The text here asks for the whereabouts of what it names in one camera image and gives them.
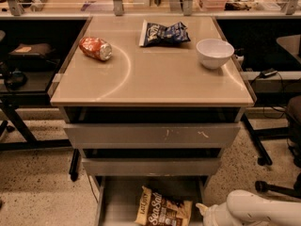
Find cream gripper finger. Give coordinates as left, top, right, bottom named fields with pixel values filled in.
left=196, top=203, right=208, bottom=216

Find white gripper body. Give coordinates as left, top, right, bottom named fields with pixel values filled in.
left=203, top=203, right=230, bottom=226

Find brown sea salt chip bag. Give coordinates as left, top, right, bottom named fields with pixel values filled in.
left=135, top=186, right=193, bottom=226

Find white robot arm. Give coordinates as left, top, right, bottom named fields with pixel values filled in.
left=196, top=190, right=301, bottom=226

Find top grey drawer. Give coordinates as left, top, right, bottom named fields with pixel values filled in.
left=64, top=123, right=240, bottom=149

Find grey drawer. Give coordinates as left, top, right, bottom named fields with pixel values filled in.
left=82, top=158, right=221, bottom=176
left=64, top=123, right=240, bottom=149

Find open bottom drawer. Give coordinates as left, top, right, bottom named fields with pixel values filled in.
left=95, top=176, right=204, bottom=226

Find grey drawer cabinet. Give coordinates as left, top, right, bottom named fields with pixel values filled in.
left=50, top=15, right=256, bottom=226

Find middle grey drawer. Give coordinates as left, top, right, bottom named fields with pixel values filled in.
left=82, top=158, right=221, bottom=176

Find blue chip bag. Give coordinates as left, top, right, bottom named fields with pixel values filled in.
left=139, top=21, right=190, bottom=47

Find black bag on shelf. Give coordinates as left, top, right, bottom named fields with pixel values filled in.
left=8, top=43, right=55, bottom=59

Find black office chair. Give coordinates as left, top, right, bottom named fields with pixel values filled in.
left=252, top=96, right=301, bottom=199

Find black power adapter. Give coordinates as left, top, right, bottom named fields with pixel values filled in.
left=260, top=68, right=277, bottom=78

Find white bowl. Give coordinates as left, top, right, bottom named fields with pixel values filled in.
left=196, top=39, right=234, bottom=70

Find crushed red soda can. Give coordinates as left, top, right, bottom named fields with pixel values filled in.
left=79, top=37, right=112, bottom=61

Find black headphones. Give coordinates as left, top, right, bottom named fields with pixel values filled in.
left=4, top=71, right=27, bottom=89

